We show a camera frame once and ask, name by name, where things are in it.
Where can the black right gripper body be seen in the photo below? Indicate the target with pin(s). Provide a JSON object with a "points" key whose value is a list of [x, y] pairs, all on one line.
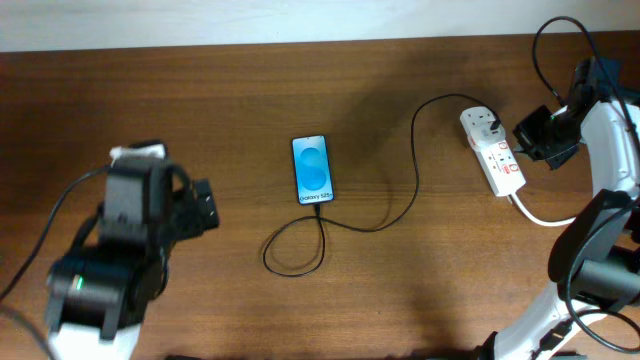
{"points": [[547, 137]]}

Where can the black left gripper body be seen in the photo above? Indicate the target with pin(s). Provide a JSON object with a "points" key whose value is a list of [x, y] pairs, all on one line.
{"points": [[187, 218]]}

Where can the blue Samsung Galaxy smartphone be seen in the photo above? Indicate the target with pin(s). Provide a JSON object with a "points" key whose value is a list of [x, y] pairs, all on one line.
{"points": [[312, 170]]}

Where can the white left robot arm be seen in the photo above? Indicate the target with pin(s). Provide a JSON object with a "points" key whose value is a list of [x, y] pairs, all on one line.
{"points": [[119, 260]]}

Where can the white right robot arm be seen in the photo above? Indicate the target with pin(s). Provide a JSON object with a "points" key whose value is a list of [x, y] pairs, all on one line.
{"points": [[591, 277]]}

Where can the white charger plug adapter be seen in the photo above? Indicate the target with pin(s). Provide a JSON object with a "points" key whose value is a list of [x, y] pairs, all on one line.
{"points": [[483, 137]]}

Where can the white power strip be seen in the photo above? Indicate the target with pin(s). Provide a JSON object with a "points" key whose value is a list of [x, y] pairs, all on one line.
{"points": [[497, 161]]}

